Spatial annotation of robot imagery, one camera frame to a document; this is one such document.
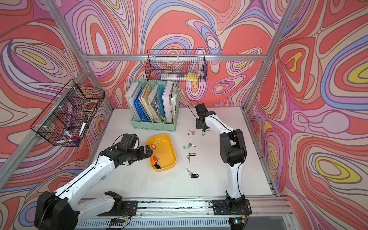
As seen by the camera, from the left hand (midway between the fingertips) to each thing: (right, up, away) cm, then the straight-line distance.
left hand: (148, 153), depth 82 cm
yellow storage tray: (+8, -3, +9) cm, 13 cm away
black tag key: (+25, -3, +11) cm, 28 cm away
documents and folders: (+1, +31, +11) cm, 33 cm away
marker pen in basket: (-28, +18, -13) cm, 35 cm away
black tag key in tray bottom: (+4, -9, +6) cm, 12 cm away
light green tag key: (+35, +10, +22) cm, 43 cm away
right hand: (+35, +14, +17) cm, 42 cm away
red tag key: (+26, +10, +22) cm, 36 cm away
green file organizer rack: (+4, +15, +21) cm, 26 cm away
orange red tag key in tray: (+2, -6, +9) cm, 11 cm away
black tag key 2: (+26, -14, +2) cm, 30 cm away
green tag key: (+25, +2, +16) cm, 30 cm away
